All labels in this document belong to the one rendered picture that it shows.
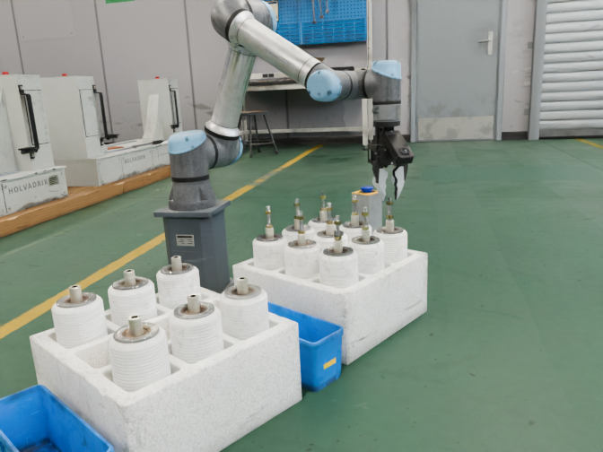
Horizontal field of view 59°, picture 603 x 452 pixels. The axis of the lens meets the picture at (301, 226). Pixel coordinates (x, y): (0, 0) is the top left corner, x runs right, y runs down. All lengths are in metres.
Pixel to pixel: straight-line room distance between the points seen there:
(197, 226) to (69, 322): 0.63
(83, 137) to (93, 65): 3.85
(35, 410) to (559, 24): 6.05
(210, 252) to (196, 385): 0.76
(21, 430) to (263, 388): 0.46
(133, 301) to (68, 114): 2.80
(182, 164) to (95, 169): 2.20
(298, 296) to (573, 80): 5.47
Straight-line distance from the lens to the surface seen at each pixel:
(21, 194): 3.24
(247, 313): 1.05
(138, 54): 7.30
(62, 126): 3.91
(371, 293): 1.32
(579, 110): 6.55
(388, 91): 1.42
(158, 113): 4.94
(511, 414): 1.19
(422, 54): 6.38
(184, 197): 1.65
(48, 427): 1.19
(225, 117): 1.72
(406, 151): 1.38
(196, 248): 1.66
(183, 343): 1.00
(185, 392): 0.96
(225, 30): 1.52
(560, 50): 6.48
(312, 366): 1.18
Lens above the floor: 0.64
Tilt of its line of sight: 14 degrees down
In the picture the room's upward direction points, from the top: 3 degrees counter-clockwise
